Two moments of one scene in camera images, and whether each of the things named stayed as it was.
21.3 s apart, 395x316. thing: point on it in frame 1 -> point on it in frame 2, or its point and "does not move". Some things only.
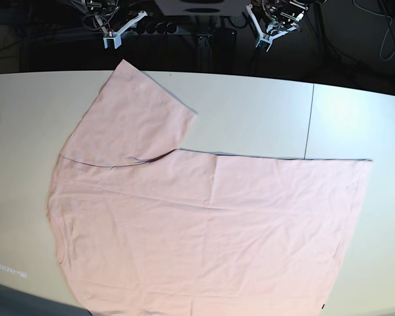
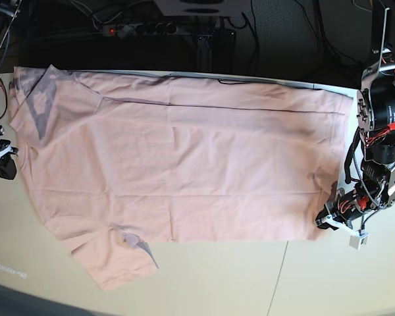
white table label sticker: [2, 266] does not move
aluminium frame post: [204, 52] does not move
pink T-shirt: [143, 228] -> [118, 162]
